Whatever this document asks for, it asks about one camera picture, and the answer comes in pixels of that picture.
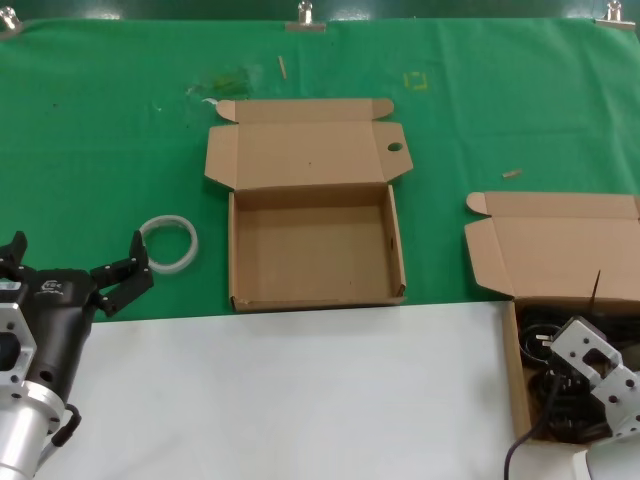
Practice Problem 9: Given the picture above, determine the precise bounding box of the silver binder clip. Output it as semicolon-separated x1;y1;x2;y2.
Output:
285;0;327;34
0;8;24;41
594;0;632;29

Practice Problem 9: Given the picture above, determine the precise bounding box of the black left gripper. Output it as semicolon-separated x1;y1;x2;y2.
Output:
0;229;155;401

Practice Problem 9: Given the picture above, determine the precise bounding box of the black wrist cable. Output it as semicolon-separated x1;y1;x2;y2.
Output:
49;403;83;449
503;372;564;480

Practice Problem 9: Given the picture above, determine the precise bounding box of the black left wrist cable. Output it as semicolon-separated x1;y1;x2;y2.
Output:
49;403;83;449

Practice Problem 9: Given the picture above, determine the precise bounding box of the cardboard box holding cables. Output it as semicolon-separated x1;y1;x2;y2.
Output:
464;191;640;446

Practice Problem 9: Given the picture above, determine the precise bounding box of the empty open cardboard box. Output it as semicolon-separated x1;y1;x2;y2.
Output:
203;98;414;314

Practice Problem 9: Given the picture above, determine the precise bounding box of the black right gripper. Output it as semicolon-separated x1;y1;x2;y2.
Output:
594;314;640;371

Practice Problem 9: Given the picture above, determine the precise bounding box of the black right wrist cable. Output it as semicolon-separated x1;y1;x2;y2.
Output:
503;372;564;480

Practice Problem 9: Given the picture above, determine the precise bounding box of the green table cloth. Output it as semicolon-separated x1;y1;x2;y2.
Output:
0;17;640;326

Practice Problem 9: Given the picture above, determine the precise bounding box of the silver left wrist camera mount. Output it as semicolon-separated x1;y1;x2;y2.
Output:
0;279;39;401

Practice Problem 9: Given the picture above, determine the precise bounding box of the clear tape roll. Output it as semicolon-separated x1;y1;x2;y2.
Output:
138;213;200;275

